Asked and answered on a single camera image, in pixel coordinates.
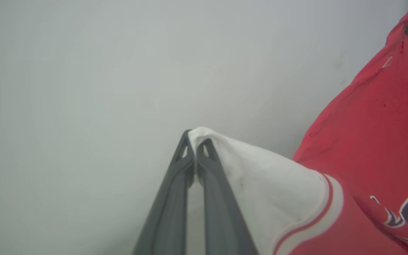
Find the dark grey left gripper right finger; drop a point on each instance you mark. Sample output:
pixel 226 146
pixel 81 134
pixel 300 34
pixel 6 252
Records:
pixel 221 219

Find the red basketball jersey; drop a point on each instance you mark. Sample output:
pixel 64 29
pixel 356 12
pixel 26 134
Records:
pixel 367 124

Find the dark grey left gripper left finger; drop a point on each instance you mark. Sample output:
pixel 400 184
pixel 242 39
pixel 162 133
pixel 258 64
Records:
pixel 170 212

